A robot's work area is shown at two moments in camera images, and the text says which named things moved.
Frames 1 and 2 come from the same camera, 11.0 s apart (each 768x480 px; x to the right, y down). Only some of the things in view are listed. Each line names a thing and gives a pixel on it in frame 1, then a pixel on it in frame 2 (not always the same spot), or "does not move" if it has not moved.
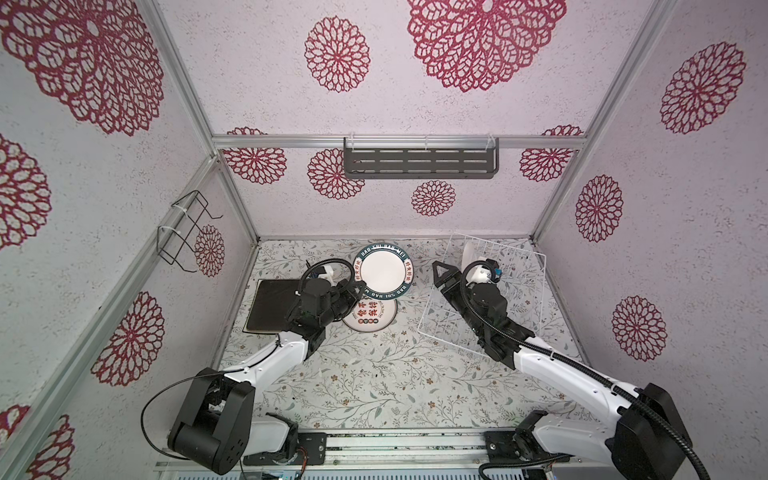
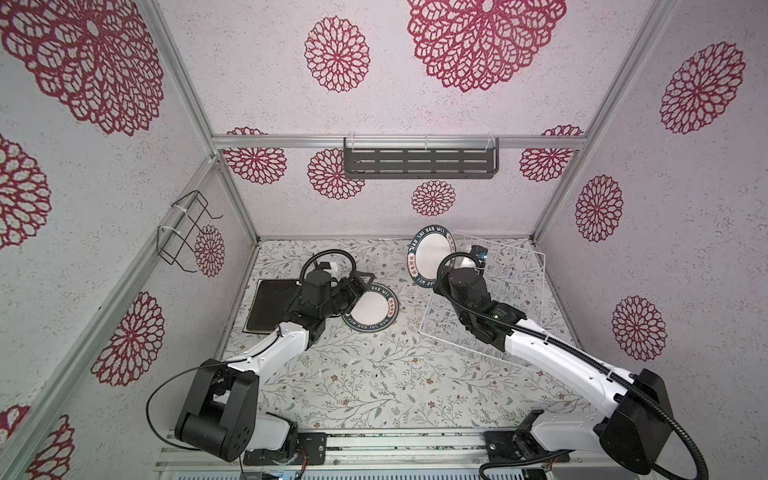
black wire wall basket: (174, 246) does not move
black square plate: (270, 306) does not move
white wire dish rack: (522, 265) does not move
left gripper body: (342, 301) does not move
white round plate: (468, 255) → (426, 250)
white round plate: (386, 269) → (375, 309)
